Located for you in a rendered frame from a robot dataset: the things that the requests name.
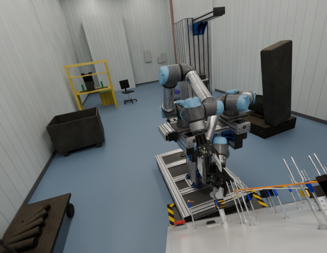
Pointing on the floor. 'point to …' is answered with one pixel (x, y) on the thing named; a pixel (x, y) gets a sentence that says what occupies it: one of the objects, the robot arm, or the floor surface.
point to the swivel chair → (126, 89)
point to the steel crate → (76, 130)
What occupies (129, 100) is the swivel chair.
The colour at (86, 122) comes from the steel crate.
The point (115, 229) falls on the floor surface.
